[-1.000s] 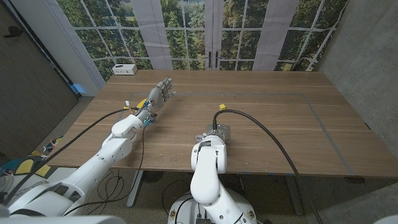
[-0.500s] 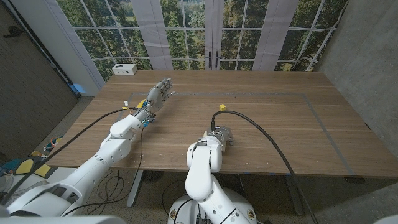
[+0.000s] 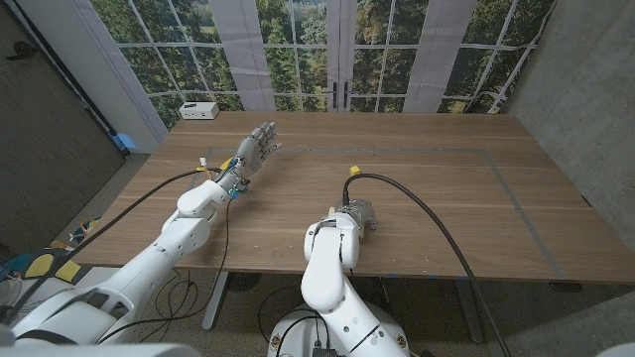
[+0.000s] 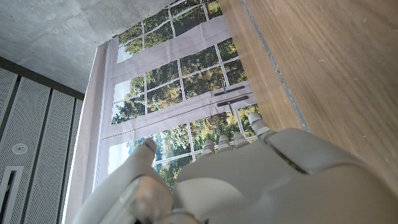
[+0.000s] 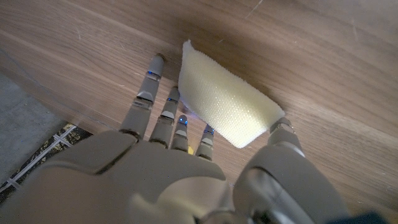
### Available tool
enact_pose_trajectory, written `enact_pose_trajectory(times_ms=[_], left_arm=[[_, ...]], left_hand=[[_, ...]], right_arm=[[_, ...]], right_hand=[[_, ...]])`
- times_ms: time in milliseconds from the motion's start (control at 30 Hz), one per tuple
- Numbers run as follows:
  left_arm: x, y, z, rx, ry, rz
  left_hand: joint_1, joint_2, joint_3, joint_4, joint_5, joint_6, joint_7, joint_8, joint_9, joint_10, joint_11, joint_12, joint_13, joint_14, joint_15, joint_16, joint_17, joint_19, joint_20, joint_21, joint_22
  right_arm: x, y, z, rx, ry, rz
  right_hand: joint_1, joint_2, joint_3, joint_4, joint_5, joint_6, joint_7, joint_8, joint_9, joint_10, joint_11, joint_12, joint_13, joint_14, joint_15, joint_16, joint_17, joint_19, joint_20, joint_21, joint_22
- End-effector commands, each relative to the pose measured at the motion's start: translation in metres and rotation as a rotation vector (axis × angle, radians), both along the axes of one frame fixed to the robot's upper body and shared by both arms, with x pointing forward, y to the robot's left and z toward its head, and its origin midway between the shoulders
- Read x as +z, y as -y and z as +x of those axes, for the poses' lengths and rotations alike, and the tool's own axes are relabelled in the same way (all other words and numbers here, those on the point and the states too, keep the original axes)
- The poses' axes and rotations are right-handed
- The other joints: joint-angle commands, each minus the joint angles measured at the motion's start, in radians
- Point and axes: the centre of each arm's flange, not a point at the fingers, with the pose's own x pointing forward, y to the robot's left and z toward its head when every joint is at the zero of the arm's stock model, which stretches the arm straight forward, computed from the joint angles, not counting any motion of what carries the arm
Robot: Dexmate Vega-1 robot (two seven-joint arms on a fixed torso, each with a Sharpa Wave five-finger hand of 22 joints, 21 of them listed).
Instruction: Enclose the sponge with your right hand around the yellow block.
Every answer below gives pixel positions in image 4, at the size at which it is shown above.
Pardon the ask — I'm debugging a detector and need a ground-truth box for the ceiling air vent slot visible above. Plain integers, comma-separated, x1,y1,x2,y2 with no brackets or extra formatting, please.
0,166,24,224

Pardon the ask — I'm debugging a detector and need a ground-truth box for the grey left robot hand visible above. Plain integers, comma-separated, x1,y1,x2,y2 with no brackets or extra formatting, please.
73,112,398,224

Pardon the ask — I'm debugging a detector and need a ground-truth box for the grey tape outline on table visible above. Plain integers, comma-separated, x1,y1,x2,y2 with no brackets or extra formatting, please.
241,0,311,132

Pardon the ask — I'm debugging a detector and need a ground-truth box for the printed window backdrop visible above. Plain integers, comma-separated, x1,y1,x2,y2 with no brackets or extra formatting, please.
93,0,265,194

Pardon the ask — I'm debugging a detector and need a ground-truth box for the white round ceiling sensor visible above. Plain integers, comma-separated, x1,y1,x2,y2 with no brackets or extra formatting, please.
11,142,29,156

